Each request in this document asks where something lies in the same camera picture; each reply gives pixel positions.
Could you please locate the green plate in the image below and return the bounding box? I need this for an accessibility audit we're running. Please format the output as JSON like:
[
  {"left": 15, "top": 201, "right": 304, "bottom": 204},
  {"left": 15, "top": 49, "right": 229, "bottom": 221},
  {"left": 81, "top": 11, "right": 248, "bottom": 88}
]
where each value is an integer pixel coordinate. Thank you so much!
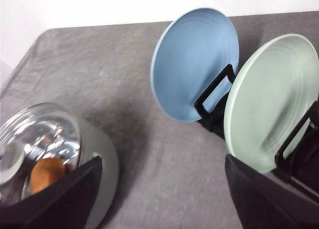
[{"left": 224, "top": 34, "right": 319, "bottom": 174}]

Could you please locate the green electric steamer pot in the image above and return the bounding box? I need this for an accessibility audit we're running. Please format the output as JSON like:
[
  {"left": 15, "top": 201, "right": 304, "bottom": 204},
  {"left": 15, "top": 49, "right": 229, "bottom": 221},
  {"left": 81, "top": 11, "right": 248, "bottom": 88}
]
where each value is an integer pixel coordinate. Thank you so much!
[{"left": 78, "top": 122, "right": 119, "bottom": 229}]

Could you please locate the blue plate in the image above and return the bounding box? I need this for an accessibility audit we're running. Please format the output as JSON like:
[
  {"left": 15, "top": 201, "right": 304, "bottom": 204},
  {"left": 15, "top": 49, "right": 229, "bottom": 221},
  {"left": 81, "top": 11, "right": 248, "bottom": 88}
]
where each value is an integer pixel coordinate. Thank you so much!
[{"left": 151, "top": 8, "right": 240, "bottom": 121}]

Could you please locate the black plate rack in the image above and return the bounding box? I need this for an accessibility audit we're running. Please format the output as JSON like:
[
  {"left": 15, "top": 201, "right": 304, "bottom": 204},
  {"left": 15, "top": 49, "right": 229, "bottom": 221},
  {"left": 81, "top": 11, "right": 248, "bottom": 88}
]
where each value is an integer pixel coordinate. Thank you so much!
[{"left": 194, "top": 64, "right": 319, "bottom": 178}]

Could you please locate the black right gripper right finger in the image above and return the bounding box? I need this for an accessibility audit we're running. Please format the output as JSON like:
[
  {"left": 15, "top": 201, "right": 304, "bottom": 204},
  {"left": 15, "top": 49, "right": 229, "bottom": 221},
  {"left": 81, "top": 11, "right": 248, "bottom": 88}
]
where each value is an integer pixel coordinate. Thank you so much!
[{"left": 225, "top": 155, "right": 319, "bottom": 229}]

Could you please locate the glass steamer lid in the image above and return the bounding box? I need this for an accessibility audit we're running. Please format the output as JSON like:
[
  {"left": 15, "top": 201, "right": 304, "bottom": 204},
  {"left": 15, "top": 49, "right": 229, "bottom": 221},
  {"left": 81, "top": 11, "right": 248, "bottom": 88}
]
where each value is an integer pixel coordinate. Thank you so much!
[{"left": 0, "top": 102, "right": 82, "bottom": 202}]

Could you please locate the brown potato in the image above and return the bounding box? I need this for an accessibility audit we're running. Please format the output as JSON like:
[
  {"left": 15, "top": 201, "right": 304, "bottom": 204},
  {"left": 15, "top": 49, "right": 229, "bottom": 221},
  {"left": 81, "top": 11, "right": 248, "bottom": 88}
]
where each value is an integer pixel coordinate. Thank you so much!
[{"left": 30, "top": 158, "right": 67, "bottom": 193}]

